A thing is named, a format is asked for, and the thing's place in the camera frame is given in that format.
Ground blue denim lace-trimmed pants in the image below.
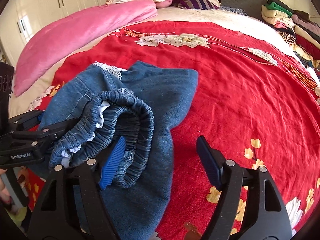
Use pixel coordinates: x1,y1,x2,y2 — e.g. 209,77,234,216
39,61,198,239

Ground left hand red nails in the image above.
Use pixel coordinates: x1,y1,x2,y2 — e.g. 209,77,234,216
0,178,16,215

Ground cream bed sheet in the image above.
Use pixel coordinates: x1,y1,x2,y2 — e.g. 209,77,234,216
9,8,298,118

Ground red floral bedspread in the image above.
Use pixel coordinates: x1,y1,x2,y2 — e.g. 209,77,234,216
30,21,319,239

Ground pink plush blanket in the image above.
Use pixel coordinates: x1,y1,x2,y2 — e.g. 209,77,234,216
14,0,157,96

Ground stack of folded clothes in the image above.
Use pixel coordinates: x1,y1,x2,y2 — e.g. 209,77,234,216
261,0,319,79

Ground purple striped pillow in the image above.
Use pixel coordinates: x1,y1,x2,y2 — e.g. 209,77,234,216
171,0,220,10

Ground cream wardrobe with handles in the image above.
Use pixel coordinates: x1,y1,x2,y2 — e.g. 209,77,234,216
1,0,107,66

